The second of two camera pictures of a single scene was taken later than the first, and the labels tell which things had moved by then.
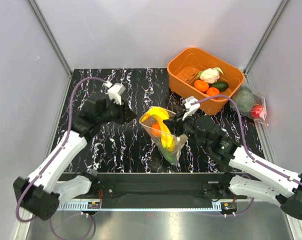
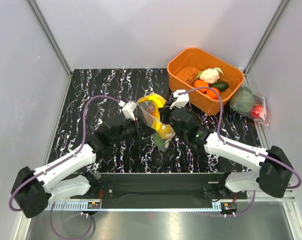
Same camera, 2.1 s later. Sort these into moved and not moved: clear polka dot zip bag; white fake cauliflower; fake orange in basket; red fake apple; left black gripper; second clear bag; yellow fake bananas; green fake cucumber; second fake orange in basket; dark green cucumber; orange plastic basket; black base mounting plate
Moved: clear polka dot zip bag; green fake cucumber; left black gripper; yellow fake bananas
Not moved: red fake apple; black base mounting plate; dark green cucumber; fake orange in basket; orange plastic basket; white fake cauliflower; second fake orange in basket; second clear bag
